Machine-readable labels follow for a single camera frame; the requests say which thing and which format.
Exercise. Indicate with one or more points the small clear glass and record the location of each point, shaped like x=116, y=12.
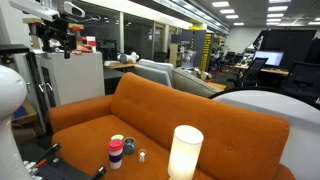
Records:
x=142, y=156

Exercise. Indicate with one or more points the light wooden desk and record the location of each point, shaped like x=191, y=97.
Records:
x=120, y=65

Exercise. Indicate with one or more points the pink cup lid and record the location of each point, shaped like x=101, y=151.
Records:
x=115, y=144

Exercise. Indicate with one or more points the white round table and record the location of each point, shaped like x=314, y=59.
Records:
x=300, y=116

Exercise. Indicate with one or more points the white armchair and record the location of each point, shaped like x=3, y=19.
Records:
x=155, y=71

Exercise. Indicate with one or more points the ceiling light panel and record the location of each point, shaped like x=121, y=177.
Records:
x=277, y=8
x=275, y=15
x=220, y=4
x=232, y=16
x=227, y=11
x=273, y=20

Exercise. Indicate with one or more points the grey cabinet with yellow bins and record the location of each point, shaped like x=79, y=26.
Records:
x=200, y=46

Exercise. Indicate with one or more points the orange fabric couch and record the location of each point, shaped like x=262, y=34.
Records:
x=200, y=120

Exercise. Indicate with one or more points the red and white box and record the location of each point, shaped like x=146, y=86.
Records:
x=91, y=42

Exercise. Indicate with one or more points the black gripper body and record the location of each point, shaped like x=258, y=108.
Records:
x=60, y=31

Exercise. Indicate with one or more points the lit computer monitor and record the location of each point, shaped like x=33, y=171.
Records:
x=270, y=57

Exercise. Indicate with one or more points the cardboard box with blue item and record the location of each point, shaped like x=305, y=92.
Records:
x=26, y=125

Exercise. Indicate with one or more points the grey fabric couch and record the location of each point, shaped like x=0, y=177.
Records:
x=191, y=83

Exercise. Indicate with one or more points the wooden office desk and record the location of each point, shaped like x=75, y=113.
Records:
x=276, y=70

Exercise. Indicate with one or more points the black vertical post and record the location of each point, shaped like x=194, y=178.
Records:
x=35, y=86

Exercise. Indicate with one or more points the white cup with blue band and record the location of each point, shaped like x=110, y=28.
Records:
x=115, y=159

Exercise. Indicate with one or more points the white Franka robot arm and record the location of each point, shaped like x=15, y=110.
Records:
x=10, y=93

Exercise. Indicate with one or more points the black partition panel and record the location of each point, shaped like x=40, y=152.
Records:
x=293, y=40

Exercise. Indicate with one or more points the white cylindrical lamp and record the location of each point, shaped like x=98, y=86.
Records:
x=185, y=153

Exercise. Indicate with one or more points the teal mug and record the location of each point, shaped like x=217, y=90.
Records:
x=129, y=145

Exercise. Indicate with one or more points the small white robot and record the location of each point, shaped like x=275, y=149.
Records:
x=128, y=57

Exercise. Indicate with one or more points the black office chair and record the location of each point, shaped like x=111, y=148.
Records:
x=253, y=70
x=303, y=80

